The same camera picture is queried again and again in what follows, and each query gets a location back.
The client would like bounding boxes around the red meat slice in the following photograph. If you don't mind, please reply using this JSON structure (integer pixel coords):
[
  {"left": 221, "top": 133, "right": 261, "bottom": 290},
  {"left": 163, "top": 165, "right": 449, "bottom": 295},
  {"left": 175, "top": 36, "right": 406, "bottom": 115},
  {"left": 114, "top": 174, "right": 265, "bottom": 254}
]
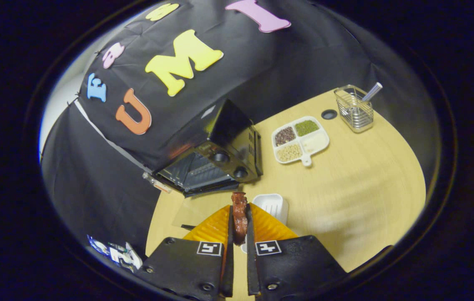
[{"left": 231, "top": 192, "right": 248, "bottom": 246}]

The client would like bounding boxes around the striped straw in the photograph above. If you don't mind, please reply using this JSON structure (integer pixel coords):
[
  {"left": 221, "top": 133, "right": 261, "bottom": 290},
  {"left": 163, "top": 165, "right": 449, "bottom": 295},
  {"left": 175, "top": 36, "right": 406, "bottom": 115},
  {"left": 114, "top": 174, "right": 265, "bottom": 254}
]
[{"left": 360, "top": 82, "right": 383, "bottom": 102}]

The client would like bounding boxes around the small white ribbed tray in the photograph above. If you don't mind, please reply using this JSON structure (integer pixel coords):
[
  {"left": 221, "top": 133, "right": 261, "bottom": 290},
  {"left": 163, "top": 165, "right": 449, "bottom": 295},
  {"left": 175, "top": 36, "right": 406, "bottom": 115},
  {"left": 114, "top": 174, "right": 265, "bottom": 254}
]
[{"left": 252, "top": 193, "right": 289, "bottom": 226}]

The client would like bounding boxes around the white divided tray of beans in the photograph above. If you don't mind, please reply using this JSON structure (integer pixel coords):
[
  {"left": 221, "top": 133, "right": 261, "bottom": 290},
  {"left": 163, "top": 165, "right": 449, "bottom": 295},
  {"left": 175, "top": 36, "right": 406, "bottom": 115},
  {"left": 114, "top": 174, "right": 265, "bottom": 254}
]
[{"left": 271, "top": 116, "right": 330, "bottom": 167}]

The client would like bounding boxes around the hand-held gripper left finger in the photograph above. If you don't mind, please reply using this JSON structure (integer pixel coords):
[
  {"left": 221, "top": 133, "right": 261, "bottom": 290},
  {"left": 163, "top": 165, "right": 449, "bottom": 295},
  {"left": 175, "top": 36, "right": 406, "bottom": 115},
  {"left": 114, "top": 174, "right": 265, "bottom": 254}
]
[{"left": 136, "top": 205, "right": 235, "bottom": 299}]

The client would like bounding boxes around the metal wire utensil holder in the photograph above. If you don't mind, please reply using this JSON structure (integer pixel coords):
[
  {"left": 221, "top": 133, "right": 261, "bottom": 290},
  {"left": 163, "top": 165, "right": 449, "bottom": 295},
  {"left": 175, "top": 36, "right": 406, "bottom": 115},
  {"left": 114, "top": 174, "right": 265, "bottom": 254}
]
[{"left": 334, "top": 85, "right": 374, "bottom": 133}]

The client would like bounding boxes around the black toaster oven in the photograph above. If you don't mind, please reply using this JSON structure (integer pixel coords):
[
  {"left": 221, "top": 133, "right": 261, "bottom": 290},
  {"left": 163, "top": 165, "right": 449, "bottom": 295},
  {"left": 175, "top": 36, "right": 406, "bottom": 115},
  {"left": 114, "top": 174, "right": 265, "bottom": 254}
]
[{"left": 152, "top": 99, "right": 264, "bottom": 230}]

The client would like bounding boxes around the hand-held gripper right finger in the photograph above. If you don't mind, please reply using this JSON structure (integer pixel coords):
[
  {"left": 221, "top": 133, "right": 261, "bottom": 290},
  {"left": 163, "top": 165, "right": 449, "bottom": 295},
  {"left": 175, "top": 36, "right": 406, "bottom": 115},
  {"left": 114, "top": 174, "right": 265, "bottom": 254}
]
[{"left": 246, "top": 203, "right": 348, "bottom": 299}]

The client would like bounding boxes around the white blue printed packet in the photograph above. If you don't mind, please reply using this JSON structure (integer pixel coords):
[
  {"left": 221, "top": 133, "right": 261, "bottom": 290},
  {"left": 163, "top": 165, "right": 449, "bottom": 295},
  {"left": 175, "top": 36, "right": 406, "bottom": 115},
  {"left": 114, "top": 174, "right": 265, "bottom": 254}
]
[{"left": 87, "top": 235, "right": 143, "bottom": 272}]

